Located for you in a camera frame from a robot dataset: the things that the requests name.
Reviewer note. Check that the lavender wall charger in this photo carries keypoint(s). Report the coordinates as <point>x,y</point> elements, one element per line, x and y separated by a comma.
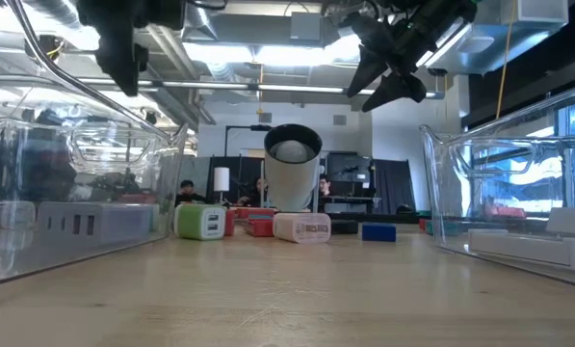
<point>7,214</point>

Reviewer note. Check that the teal printed card box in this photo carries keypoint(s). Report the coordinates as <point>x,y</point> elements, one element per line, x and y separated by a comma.
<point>263,217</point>

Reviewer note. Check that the dark curtain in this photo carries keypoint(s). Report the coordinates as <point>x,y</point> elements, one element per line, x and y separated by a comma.
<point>393,188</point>

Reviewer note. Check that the ceiling light tube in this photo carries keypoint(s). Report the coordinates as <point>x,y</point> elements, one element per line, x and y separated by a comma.
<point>431,94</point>
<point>301,89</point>
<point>147,83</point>
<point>205,85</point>

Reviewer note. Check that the plain teal box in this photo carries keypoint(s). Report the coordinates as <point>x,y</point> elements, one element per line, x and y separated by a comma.
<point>446,228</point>

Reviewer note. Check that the black table frame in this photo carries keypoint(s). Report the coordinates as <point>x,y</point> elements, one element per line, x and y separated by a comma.
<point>398,218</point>

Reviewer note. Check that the blue rectangular box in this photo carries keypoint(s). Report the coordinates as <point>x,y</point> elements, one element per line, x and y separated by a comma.
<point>378,232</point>

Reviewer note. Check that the large silver duct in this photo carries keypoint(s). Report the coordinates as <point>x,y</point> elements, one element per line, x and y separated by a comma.
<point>532,34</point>

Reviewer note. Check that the bright ceiling light panel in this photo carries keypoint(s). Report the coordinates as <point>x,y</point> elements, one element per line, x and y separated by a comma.
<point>277,55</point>

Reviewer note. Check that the white printed card box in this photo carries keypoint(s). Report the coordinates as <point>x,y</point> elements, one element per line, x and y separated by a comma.
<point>518,248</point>

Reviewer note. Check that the lavender multiport USB charger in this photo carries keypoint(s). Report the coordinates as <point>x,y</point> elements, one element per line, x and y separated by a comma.
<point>99,224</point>

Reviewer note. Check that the black pole stand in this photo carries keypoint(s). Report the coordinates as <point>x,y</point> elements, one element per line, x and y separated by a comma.
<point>257,127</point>

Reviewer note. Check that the gray ceiling box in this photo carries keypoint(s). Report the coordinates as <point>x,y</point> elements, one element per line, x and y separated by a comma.
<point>306,26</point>

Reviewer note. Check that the person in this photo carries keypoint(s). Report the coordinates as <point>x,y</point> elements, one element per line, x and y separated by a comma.
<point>187,190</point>
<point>257,190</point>
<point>324,185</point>

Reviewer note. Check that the black ceiling camera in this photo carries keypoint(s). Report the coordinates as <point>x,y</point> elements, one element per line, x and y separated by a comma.
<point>150,118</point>

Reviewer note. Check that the gray wall vent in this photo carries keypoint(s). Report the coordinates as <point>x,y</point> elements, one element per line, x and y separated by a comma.
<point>265,117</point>
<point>340,120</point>

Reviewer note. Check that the black partition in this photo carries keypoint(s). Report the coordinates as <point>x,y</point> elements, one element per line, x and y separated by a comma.
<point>241,171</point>

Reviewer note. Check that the red wall charger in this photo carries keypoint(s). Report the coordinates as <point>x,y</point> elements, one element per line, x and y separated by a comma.
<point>253,212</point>
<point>229,224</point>

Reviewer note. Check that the clear plastic bin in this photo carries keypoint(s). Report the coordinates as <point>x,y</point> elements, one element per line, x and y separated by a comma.
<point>51,260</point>
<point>508,270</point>

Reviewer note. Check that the gray desk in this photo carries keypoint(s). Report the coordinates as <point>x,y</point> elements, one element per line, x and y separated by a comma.
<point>347,208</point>

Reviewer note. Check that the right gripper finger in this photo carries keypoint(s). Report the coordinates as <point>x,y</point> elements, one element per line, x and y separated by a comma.
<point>398,89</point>
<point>369,67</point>

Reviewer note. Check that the small teal wall charger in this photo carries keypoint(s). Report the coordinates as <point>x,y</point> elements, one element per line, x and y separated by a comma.
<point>155,219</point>

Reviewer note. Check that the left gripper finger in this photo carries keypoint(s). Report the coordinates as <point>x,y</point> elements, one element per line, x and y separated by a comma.
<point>141,58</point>
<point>118,62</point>

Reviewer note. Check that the pink USB wall charger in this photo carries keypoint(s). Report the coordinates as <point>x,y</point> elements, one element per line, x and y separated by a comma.
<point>296,229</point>

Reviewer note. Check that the round silver duct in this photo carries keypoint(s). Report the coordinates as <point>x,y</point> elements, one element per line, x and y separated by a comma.
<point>200,21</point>

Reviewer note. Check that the white table lamp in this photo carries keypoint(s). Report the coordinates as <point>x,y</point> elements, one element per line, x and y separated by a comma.
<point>221,179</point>

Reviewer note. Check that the white cylindrical cup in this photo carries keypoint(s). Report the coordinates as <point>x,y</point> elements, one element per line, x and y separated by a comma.
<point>292,188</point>

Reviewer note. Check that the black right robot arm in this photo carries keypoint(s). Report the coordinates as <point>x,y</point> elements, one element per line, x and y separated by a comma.
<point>451,9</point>

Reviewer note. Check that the large green USB charger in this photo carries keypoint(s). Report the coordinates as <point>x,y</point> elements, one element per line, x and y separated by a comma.
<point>190,222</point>

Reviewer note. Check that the gray curtain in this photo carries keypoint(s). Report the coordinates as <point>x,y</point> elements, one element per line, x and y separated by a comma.
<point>195,176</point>

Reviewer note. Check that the black monitor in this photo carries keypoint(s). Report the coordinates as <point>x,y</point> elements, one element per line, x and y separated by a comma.
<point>349,166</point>

